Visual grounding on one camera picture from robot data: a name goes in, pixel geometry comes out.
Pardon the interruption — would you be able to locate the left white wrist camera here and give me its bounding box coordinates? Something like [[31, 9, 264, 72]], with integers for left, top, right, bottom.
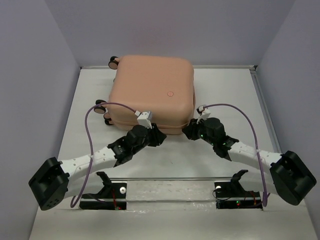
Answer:
[[137, 111, 153, 129]]

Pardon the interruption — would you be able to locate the pink hard-shell suitcase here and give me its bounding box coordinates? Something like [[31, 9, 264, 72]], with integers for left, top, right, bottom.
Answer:
[[94, 55, 196, 135]]

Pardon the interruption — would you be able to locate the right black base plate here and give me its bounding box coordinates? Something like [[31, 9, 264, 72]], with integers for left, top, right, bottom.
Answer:
[[212, 181, 263, 210]]

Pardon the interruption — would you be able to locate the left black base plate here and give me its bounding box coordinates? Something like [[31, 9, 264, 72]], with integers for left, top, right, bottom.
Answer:
[[79, 181, 127, 211]]

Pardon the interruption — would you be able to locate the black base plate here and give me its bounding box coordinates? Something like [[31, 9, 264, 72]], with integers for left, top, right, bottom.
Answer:
[[79, 181, 127, 211], [212, 181, 263, 210]]

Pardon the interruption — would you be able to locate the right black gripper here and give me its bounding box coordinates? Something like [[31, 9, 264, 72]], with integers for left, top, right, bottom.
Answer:
[[182, 115, 216, 146]]

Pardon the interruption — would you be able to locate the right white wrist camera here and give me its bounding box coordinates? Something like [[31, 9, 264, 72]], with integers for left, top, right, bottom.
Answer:
[[196, 105, 211, 124]]

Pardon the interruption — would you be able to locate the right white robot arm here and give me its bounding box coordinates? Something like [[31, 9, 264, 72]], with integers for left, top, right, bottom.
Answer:
[[182, 117, 317, 206]]

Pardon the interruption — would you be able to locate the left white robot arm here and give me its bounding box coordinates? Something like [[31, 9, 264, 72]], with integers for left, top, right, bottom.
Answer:
[[28, 123, 167, 211]]

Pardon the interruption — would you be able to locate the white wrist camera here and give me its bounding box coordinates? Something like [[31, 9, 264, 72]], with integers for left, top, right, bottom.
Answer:
[[196, 105, 211, 124], [137, 111, 153, 129]]

